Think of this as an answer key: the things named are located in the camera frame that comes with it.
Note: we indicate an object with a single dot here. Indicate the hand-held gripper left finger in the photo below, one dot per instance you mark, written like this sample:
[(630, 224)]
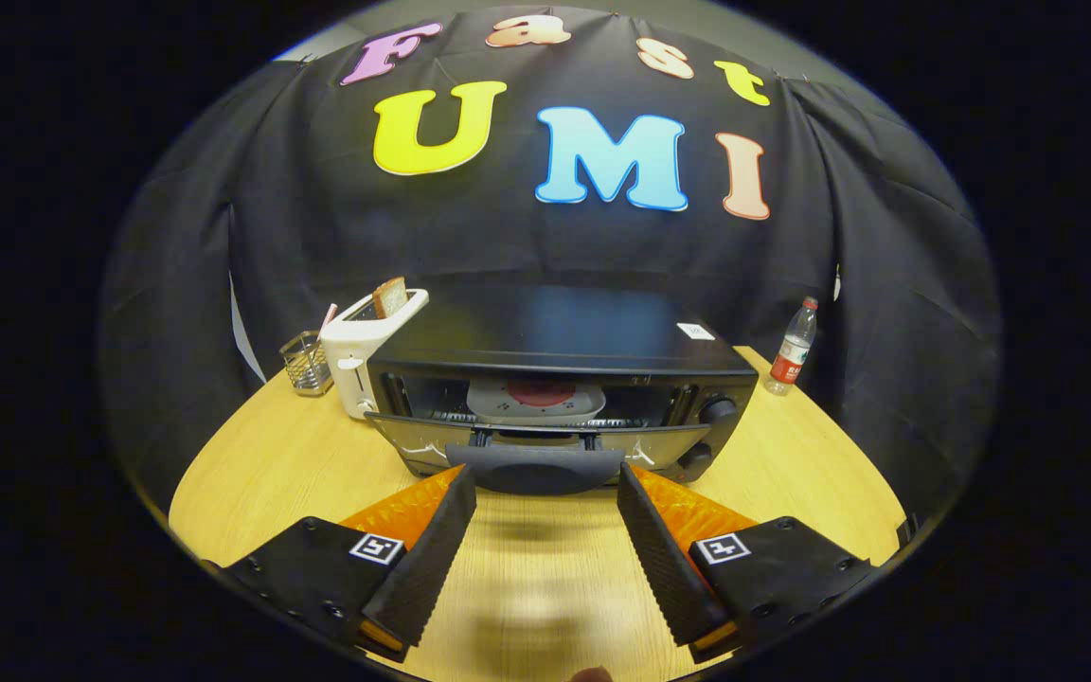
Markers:
[(432, 559)]

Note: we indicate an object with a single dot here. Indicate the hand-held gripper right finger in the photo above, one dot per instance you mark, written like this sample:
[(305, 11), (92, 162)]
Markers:
[(659, 564)]

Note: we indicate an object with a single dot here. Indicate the white square plate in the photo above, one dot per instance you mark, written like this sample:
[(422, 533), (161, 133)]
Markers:
[(489, 403)]

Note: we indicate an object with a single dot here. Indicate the pink ham slice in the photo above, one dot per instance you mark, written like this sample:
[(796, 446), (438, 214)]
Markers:
[(541, 393)]

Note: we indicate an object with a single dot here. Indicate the black toaster oven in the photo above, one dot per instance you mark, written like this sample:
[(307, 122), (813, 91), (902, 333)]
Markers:
[(555, 332)]

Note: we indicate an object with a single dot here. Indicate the white bread toaster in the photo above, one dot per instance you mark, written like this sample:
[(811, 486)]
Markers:
[(347, 360)]

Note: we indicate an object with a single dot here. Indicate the clear plastic water bottle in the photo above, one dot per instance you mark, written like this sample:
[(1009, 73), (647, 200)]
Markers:
[(792, 355)]

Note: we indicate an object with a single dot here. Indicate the pink straw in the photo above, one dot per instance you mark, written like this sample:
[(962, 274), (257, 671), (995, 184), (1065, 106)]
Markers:
[(328, 317)]

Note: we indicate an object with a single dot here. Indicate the brown bread slice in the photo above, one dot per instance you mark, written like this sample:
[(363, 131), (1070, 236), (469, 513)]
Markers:
[(391, 298)]

